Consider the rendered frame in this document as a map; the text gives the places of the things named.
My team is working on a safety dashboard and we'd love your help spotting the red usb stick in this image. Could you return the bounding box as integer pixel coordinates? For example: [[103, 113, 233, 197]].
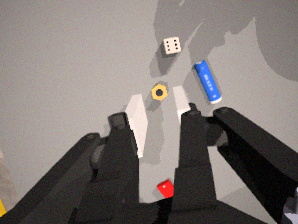
[[157, 179, 174, 198]]

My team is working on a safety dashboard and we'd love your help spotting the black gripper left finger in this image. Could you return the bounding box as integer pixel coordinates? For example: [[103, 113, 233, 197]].
[[0, 94, 148, 224]]

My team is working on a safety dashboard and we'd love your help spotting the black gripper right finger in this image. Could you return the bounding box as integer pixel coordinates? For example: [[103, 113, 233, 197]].
[[168, 86, 298, 224]]

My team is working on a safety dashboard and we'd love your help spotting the yellow hex nut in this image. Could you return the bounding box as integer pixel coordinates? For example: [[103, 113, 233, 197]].
[[152, 84, 167, 100]]

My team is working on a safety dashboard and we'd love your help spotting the white die with black pips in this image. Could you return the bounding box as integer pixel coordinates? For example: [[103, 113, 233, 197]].
[[163, 37, 181, 54]]

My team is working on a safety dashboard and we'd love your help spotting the blue battery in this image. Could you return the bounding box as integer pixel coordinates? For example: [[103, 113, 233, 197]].
[[194, 60, 222, 104]]

